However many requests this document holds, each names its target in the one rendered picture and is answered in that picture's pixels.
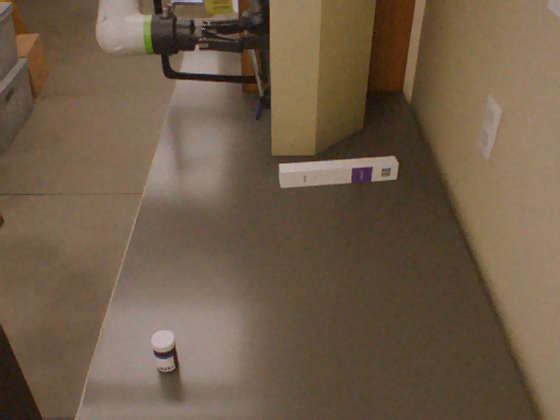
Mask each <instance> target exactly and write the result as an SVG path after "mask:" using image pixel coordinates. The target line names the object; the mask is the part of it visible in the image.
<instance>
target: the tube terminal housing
mask: <svg viewBox="0 0 560 420"><path fill-rule="evenodd" d="M375 6H376V0H270V59H271V131H272V156H291V155H316V154H318V153H320V152H322V151H323V150H324V149H326V148H328V147H329V146H333V145H335V144H336V143H338V142H340V141H342V140H343V139H345V138H347V137H348V136H349V135H351V134H353V133H355V132H356V131H358V130H360V129H362V128H363V125H364V115H365V105H366V96H367V86H368V75H369V66H370V56H371V45H372V36H373V26H374V15H375Z"/></svg>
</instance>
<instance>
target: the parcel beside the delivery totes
mask: <svg viewBox="0 0 560 420"><path fill-rule="evenodd" d="M15 37H16V44H17V50H18V57H19V58H28V59H27V61H28V65H29V66H28V67H27V72H28V77H29V82H30V89H31V96H32V98H38V96H39V93H40V91H41V89H42V87H43V85H44V83H45V81H46V79H47V77H48V75H49V73H50V72H49V68H48V64H47V60H46V56H45V53H44V50H43V46H42V42H41V38H40V34H21V35H15Z"/></svg>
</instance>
